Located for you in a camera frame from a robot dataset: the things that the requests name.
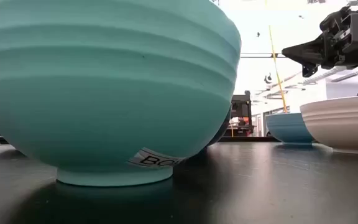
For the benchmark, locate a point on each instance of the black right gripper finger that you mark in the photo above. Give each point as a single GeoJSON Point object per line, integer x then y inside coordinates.
{"type": "Point", "coordinates": [309, 70]}
{"type": "Point", "coordinates": [309, 46]}

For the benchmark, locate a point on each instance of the blue ridged bowl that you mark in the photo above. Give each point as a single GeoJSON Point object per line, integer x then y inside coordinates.
{"type": "Point", "coordinates": [286, 127]}

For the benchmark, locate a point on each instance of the beige ridged bowl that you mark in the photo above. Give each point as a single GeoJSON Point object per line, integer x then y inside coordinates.
{"type": "Point", "coordinates": [343, 124]}

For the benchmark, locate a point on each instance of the dark grey bowl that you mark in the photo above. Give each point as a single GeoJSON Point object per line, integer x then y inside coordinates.
{"type": "Point", "coordinates": [224, 127]}

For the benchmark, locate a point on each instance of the teal ridged bowl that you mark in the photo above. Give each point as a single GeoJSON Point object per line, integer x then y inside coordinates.
{"type": "Point", "coordinates": [104, 93]}

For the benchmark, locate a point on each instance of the dark hanging hook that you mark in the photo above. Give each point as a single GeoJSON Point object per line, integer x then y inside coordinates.
{"type": "Point", "coordinates": [267, 80]}

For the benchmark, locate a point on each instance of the black machine cart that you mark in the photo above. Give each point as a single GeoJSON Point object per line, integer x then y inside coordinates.
{"type": "Point", "coordinates": [241, 109]}

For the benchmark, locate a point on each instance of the ceiling duct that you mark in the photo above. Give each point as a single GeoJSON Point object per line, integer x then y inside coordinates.
{"type": "Point", "coordinates": [322, 76]}

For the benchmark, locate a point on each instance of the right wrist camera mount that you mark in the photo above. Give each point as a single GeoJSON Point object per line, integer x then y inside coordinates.
{"type": "Point", "coordinates": [350, 28]}

